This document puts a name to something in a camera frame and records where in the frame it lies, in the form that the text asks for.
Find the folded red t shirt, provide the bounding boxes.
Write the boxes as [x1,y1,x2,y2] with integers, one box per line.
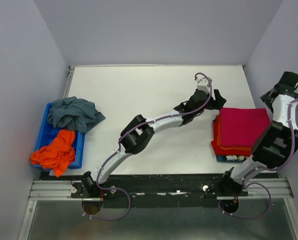
[210,119,253,158]

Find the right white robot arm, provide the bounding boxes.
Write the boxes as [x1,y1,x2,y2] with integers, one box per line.
[219,71,298,196]

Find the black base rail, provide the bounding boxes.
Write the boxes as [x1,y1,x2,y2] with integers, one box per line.
[71,173,247,209]

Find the folded blue t shirt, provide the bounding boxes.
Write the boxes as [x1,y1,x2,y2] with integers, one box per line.
[216,155,248,164]

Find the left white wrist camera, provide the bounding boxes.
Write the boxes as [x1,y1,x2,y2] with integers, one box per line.
[195,77,210,94]

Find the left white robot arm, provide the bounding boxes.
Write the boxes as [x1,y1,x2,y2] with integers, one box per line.
[81,89,227,198]

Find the folded orange t shirt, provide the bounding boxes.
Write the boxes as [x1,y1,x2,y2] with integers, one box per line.
[213,115,251,151]

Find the magenta t shirt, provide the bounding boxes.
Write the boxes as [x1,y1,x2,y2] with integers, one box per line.
[219,107,270,147]

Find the crumpled grey-blue t shirt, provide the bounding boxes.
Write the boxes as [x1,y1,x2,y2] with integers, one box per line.
[46,96,106,134]

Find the crumpled orange t shirt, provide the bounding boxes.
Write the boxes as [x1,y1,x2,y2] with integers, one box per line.
[30,129,75,177]

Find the blue plastic bin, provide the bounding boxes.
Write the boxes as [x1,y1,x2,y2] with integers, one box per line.
[34,102,85,169]

